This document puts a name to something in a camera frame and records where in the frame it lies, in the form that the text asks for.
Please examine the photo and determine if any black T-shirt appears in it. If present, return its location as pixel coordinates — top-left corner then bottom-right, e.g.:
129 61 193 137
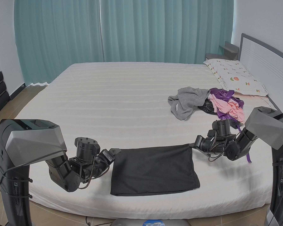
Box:
110 144 201 197

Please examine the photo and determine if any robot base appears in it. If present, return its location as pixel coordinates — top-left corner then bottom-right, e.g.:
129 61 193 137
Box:
111 218 187 226

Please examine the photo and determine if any bed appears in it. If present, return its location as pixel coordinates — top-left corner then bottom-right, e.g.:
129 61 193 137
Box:
0 33 283 221

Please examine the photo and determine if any pile of clothes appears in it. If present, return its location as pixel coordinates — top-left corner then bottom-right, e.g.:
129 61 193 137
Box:
198 88 253 164

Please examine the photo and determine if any grey garment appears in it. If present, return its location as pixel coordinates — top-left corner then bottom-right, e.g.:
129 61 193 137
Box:
167 87 211 121

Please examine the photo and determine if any blue-green curtain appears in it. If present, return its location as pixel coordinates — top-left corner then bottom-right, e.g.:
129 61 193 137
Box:
14 0 104 86
100 0 235 64

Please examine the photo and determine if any white printed pillow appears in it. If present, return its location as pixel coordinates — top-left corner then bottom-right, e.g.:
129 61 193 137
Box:
203 58 269 97

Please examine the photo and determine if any grey bedside table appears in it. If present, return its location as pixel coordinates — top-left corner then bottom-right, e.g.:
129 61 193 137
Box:
206 41 239 61

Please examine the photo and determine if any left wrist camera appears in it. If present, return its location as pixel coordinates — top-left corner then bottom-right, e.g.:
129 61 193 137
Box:
100 148 117 166

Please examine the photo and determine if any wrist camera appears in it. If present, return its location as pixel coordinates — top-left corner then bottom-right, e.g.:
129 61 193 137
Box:
194 134 206 148
100 148 117 166

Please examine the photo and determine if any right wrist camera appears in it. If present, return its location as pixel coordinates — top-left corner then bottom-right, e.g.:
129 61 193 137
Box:
194 134 206 148

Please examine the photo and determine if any black cable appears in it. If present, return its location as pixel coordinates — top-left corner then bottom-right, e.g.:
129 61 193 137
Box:
0 149 68 185

